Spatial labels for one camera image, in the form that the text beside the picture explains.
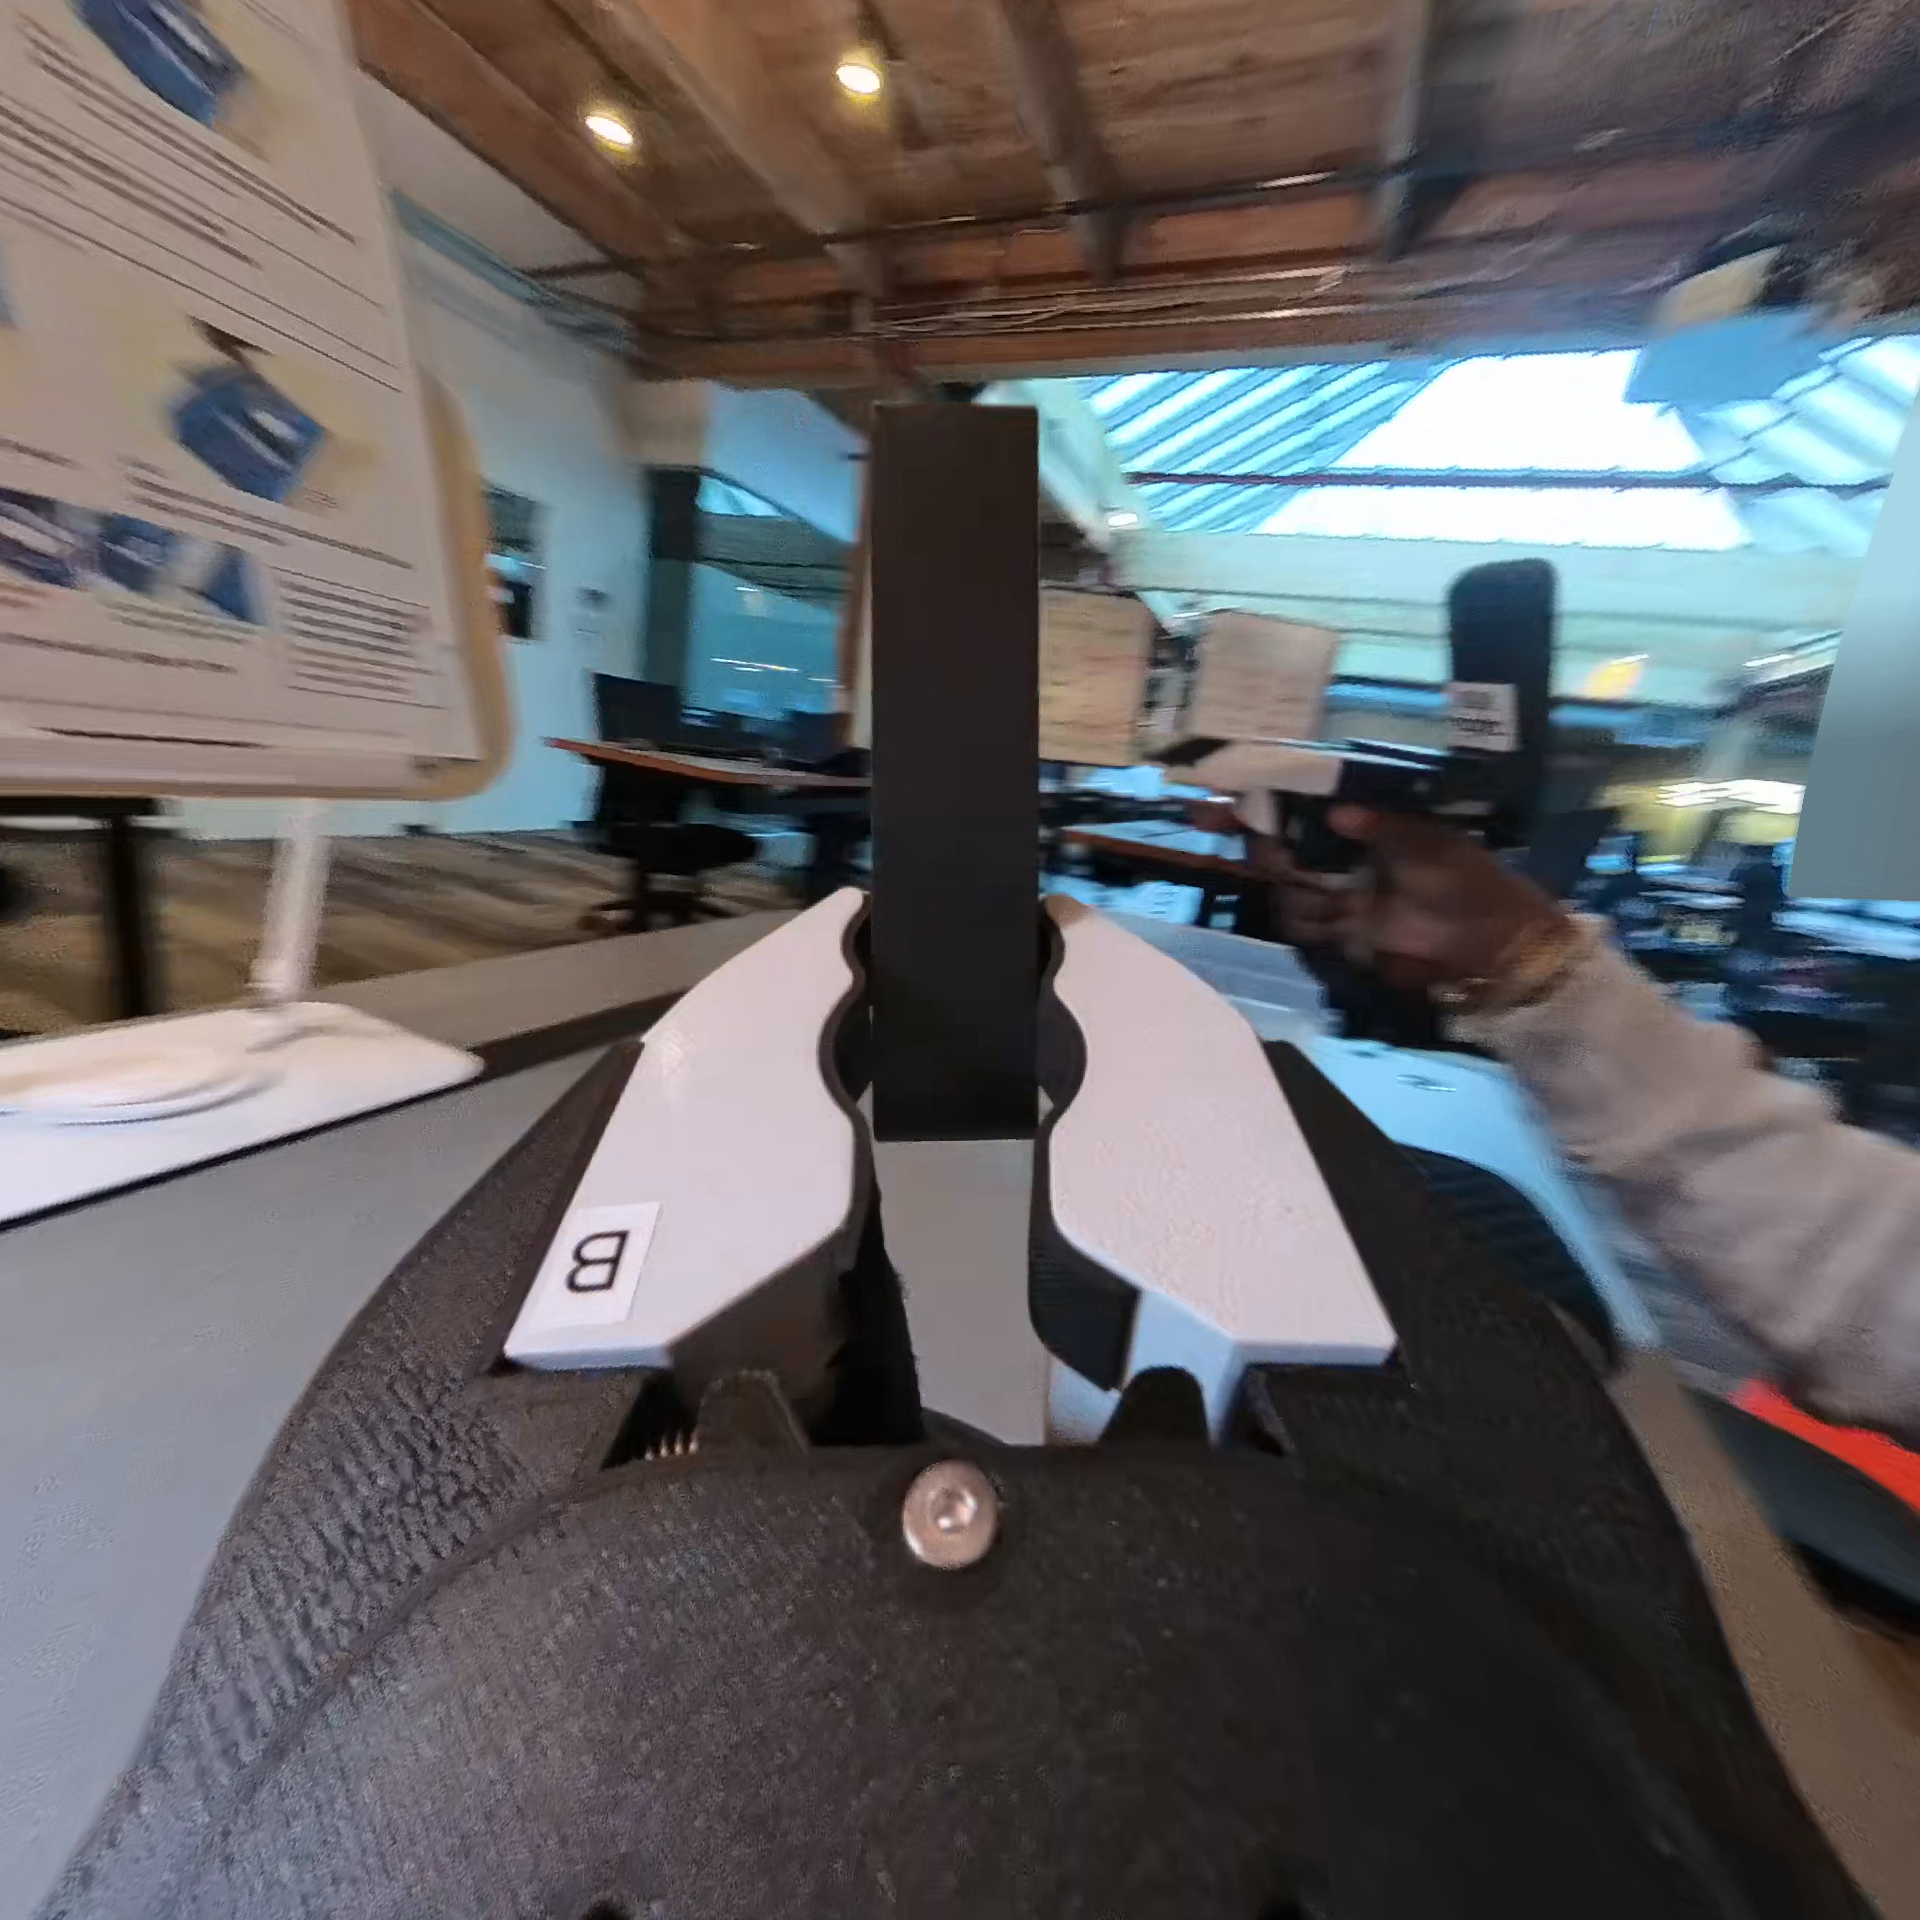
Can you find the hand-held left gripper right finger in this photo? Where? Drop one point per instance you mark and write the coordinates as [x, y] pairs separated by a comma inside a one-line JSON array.
[[1200, 1154]]

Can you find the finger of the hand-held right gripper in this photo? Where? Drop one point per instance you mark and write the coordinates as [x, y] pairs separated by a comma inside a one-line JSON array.
[[1260, 765]]

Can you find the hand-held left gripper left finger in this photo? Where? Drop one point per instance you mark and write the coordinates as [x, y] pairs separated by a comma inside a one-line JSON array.
[[705, 1141]]

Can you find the black usb hub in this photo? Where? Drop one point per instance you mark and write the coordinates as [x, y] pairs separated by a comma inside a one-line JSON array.
[[955, 720]]

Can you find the person's right forearm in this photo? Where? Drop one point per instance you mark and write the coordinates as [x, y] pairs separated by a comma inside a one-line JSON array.
[[1725, 1170]]

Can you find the person's right hand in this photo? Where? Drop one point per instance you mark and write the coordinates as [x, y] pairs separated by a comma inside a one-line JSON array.
[[1440, 914]]

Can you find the whiteboard with green heading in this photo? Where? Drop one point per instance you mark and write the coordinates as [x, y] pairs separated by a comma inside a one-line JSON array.
[[1268, 674]]

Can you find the whiteboard with task list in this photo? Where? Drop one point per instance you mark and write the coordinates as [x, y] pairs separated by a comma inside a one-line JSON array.
[[1094, 674]]

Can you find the black office chair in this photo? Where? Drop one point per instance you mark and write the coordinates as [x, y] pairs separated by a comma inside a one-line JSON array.
[[645, 780]]

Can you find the white stand base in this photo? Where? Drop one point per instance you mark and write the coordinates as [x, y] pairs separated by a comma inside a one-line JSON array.
[[224, 1095]]

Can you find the orange object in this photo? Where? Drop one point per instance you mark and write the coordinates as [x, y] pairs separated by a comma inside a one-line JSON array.
[[1830, 1440]]

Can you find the ceiling spot light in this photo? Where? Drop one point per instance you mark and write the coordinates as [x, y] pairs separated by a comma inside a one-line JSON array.
[[609, 128], [860, 73]]

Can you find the instruction poster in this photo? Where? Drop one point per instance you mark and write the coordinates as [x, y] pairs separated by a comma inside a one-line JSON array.
[[195, 375]]

